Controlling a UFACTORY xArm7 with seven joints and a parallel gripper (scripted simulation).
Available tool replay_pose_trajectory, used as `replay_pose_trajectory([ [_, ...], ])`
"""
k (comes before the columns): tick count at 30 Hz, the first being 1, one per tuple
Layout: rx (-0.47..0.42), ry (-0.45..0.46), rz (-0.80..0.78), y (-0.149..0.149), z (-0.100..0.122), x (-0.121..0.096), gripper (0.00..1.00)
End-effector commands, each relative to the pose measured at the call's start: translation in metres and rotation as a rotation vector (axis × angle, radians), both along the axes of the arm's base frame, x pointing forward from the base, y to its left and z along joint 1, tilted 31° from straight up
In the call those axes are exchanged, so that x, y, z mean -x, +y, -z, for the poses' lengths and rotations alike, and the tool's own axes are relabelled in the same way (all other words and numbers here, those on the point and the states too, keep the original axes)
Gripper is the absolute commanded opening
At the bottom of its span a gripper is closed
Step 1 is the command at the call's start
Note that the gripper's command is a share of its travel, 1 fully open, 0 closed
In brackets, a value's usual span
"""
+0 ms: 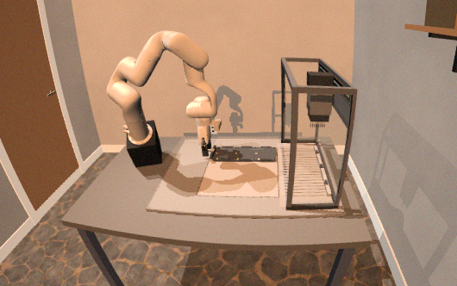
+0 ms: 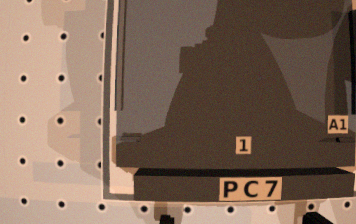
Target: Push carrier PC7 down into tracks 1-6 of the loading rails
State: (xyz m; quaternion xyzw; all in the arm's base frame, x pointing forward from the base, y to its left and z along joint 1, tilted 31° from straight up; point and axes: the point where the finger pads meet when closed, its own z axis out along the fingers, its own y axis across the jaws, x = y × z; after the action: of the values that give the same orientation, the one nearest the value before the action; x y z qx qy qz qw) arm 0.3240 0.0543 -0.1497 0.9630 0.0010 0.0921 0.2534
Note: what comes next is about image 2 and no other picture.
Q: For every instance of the beige perforated plate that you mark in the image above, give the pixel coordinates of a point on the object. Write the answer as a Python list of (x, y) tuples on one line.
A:
[(51, 60)]

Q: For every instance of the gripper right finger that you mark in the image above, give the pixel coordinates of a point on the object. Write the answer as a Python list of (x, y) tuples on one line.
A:
[(315, 218)]

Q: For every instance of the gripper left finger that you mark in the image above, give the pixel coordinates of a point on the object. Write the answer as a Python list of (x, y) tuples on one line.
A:
[(166, 219)]

